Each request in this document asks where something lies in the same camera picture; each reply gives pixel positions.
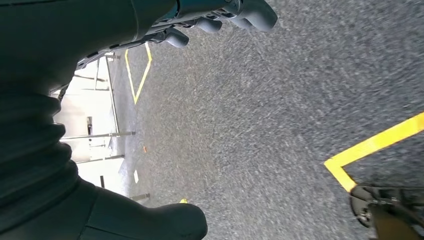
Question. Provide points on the steel workbench table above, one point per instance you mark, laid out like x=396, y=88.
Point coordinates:
x=140, y=197

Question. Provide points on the white floor socket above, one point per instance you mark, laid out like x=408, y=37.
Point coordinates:
x=136, y=176

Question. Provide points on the yellow floor tape square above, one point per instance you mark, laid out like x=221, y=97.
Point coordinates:
x=374, y=143

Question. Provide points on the steel frame table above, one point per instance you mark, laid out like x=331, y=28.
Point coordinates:
x=99, y=135

